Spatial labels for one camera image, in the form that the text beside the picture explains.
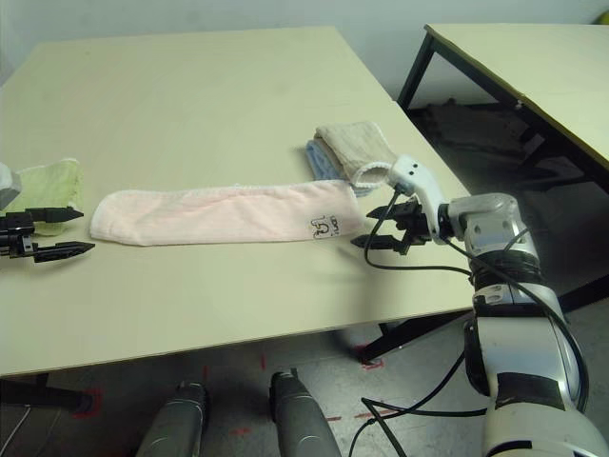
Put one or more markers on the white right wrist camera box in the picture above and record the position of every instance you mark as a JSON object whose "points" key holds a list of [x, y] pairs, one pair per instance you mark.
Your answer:
{"points": [[414, 173]]}

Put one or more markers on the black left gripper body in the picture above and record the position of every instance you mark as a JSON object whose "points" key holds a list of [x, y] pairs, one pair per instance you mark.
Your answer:
{"points": [[16, 235]]}

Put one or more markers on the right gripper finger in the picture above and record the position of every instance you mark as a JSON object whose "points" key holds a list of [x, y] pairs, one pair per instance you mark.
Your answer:
{"points": [[385, 212], [380, 243]]}

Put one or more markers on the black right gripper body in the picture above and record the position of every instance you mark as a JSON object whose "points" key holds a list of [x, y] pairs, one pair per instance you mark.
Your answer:
{"points": [[414, 228]]}

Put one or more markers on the beige folded towel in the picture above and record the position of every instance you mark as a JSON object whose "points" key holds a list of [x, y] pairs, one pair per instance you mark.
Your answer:
{"points": [[357, 145]]}

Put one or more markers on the light green towel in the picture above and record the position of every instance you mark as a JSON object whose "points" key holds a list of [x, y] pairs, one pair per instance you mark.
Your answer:
{"points": [[52, 183]]}

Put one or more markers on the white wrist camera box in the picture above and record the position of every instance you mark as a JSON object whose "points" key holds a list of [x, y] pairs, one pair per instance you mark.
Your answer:
{"points": [[9, 188], [414, 173]]}

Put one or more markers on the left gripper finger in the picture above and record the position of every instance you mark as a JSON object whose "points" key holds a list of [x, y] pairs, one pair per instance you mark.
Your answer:
{"points": [[54, 215], [62, 251]]}

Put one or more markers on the grey robot left leg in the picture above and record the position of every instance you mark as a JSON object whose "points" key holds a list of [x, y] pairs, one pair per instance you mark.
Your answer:
{"points": [[173, 428]]}

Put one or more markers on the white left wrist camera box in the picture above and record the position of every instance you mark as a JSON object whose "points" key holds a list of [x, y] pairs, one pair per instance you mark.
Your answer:
{"points": [[9, 188]]}

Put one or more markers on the beige side table black legs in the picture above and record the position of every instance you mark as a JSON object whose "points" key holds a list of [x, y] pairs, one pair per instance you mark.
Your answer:
{"points": [[523, 57]]}

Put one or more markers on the yellow-green object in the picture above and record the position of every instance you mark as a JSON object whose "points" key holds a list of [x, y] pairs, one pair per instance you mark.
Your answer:
{"points": [[604, 19]]}

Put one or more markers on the light blue folded towel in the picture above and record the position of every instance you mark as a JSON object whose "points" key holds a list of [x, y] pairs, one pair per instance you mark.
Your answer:
{"points": [[319, 162]]}

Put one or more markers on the pink towel with embroidery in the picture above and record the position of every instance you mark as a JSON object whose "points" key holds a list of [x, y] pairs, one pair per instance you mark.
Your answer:
{"points": [[214, 214]]}

